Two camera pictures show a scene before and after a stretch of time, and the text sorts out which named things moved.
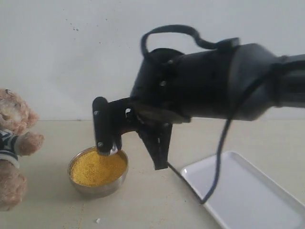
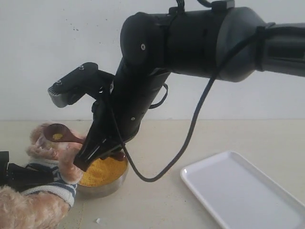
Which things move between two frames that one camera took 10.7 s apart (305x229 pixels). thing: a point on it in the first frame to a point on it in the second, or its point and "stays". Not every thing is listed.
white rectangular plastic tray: x=245 y=197 stays
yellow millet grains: x=89 y=168 stays
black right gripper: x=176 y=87 to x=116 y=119
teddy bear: x=17 y=116 to x=47 y=208
